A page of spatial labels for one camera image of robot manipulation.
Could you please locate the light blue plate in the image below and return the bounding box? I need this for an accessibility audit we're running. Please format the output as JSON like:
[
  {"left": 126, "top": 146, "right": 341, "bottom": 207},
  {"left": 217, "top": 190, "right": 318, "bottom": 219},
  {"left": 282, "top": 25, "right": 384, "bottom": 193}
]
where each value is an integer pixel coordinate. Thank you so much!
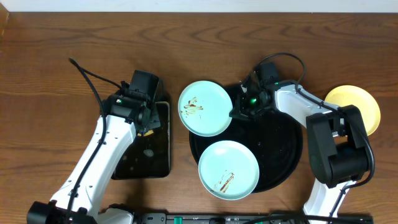
[
  {"left": 198, "top": 141, "right": 260, "bottom": 200},
  {"left": 177, "top": 80, "right": 233, "bottom": 137}
]

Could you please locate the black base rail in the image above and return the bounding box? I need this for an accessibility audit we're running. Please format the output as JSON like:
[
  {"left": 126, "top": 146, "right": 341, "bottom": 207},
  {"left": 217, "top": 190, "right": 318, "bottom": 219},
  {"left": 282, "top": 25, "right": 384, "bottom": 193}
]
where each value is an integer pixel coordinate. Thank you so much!
[{"left": 132, "top": 213, "right": 374, "bottom": 224}]

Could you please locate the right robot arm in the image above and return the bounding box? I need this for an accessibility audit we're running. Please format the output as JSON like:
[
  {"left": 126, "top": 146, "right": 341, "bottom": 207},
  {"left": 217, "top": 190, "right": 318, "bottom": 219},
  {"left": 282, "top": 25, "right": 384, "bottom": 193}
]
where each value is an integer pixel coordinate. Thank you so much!
[{"left": 229, "top": 80, "right": 375, "bottom": 223}]

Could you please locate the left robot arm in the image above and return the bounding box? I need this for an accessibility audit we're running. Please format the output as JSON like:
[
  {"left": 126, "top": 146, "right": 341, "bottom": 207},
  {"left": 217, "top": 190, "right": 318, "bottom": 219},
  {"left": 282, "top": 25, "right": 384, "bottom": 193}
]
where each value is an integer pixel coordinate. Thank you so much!
[{"left": 27, "top": 101, "right": 170, "bottom": 224}]

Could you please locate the black rectangular tray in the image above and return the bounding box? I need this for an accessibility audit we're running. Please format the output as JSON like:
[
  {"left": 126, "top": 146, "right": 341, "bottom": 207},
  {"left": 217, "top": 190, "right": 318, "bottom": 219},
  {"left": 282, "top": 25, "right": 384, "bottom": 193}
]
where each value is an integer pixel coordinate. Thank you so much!
[{"left": 111, "top": 101, "right": 170, "bottom": 180}]

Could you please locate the black round tray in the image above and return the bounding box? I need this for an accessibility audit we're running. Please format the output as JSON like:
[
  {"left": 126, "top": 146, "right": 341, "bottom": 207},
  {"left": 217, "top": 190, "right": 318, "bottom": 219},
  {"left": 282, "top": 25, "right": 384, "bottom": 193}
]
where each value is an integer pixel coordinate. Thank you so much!
[{"left": 189, "top": 111, "right": 303, "bottom": 193}]

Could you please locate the green yellow sponge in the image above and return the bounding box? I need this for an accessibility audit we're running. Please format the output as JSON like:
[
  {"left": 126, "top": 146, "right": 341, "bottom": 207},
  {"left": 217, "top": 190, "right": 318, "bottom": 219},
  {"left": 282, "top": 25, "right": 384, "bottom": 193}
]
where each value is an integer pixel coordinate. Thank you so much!
[{"left": 137, "top": 129, "right": 154, "bottom": 137}]

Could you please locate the yellow plate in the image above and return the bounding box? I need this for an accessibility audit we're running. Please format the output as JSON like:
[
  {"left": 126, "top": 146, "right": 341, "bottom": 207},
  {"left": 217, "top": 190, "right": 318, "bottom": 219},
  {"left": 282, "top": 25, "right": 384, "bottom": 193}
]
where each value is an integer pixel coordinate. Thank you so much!
[{"left": 325, "top": 85, "right": 381, "bottom": 136}]

